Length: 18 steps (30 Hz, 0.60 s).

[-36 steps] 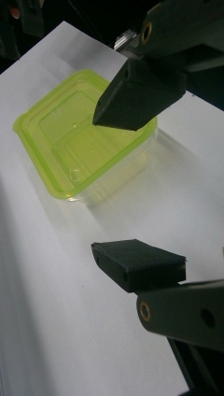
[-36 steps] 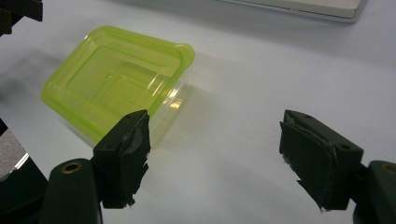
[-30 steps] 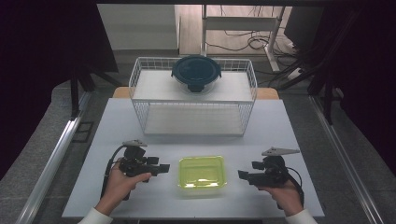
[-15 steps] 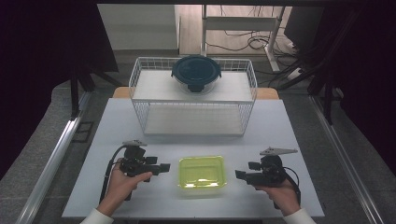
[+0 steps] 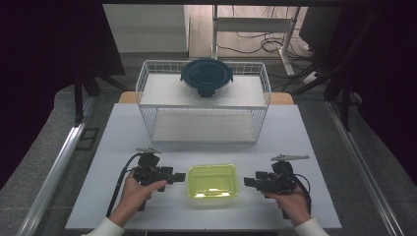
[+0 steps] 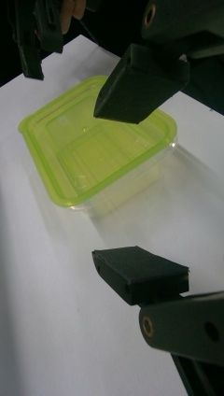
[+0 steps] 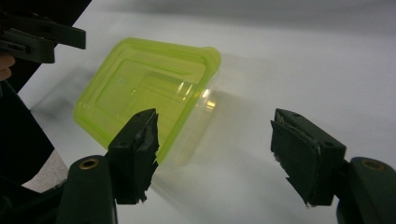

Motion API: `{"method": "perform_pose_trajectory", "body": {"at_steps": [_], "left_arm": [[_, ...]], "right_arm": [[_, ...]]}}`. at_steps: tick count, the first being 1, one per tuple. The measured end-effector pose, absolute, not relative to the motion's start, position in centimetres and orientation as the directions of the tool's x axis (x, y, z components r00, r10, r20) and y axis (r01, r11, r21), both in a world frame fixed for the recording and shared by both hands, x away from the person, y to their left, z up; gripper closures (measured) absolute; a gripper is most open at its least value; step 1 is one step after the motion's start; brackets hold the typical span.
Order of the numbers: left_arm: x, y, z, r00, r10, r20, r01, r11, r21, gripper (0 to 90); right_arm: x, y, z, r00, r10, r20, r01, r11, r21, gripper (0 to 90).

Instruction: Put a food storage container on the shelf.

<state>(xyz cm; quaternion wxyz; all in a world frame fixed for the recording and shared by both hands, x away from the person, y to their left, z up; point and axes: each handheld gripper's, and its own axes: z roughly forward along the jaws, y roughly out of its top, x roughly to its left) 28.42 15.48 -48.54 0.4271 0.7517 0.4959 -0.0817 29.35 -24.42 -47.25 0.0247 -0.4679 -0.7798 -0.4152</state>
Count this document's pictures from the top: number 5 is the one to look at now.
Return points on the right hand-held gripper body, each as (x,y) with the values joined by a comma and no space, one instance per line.
(278,183)

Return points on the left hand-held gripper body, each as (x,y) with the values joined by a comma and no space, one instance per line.
(147,173)

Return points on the yellow-green rectangular container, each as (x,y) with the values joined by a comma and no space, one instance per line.
(213,182)

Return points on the round container with dark lid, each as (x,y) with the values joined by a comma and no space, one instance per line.
(206,73)

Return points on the person's right hand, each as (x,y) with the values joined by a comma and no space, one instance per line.
(295,206)

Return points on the person's left hand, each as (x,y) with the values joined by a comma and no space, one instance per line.
(134,200)

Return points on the person's left white sleeve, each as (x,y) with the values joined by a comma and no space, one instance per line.
(106,228)

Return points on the wooden table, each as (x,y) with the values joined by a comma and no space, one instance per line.
(282,98)

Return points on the black metal stand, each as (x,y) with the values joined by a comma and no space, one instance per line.
(344,98)
(78,98)

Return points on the white power strip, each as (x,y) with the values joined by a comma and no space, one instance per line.
(310,77)

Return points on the white cabinet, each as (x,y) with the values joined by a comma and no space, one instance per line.
(144,29)

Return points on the dark curtain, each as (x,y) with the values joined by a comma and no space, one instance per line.
(390,65)

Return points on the aluminium rail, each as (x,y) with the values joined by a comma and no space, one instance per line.
(364,167)
(55,170)

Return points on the white desk frame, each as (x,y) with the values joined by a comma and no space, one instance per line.
(252,24)

